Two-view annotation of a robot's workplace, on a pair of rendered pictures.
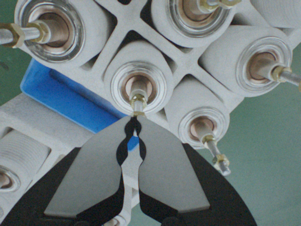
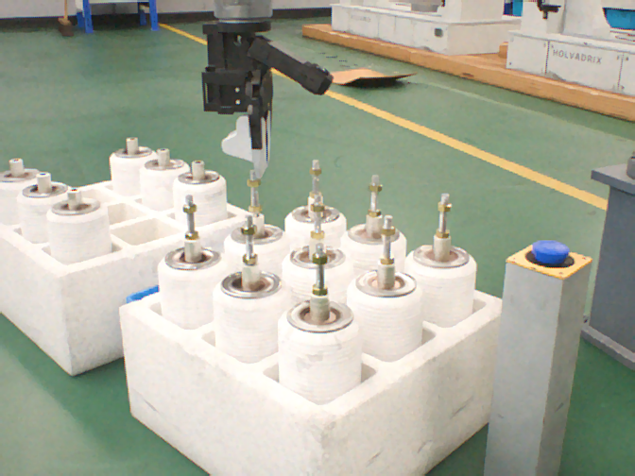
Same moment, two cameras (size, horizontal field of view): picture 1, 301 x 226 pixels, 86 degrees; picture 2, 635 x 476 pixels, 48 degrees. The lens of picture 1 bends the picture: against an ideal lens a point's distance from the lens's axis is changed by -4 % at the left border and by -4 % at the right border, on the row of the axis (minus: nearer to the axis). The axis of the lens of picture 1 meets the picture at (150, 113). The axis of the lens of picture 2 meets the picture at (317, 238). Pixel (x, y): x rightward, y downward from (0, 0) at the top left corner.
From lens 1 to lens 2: 0.96 m
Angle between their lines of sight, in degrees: 70
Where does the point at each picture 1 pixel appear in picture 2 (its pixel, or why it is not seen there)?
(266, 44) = (274, 283)
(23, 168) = (199, 191)
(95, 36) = (305, 229)
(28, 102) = not seen: hidden behind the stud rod
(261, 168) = not seen: outside the picture
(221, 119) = (198, 265)
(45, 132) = (216, 230)
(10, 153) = (217, 194)
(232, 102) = (183, 336)
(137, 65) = (278, 234)
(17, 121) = (239, 220)
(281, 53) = (262, 291)
